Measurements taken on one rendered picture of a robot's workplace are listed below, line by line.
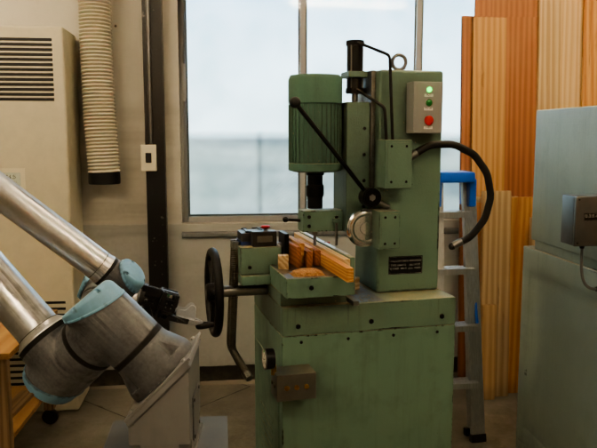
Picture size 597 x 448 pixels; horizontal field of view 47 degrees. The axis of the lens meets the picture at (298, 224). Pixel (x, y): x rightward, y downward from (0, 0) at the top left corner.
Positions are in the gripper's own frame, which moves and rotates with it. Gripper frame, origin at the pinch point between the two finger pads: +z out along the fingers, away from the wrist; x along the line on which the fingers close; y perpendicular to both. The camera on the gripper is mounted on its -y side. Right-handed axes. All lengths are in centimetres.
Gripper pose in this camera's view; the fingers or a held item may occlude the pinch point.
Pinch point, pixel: (198, 323)
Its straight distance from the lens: 217.9
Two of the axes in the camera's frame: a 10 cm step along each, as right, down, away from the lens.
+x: -2.5, -1.2, 9.6
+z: 9.1, 3.1, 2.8
